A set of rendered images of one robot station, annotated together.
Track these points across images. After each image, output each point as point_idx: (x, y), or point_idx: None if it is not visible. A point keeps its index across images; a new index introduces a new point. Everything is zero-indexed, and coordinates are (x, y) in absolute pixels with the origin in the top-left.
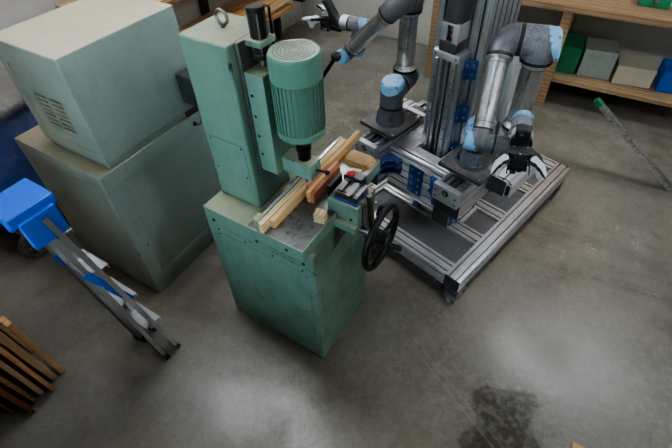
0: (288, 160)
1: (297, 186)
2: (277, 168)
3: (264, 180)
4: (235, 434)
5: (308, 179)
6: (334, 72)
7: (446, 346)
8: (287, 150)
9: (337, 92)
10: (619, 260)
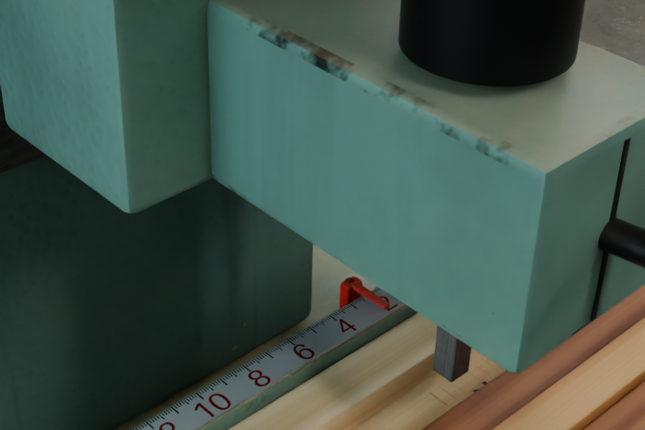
0: (275, 52)
1: (327, 400)
2: (131, 131)
3: (41, 266)
4: None
5: (478, 344)
6: None
7: None
8: None
9: (634, 42)
10: None
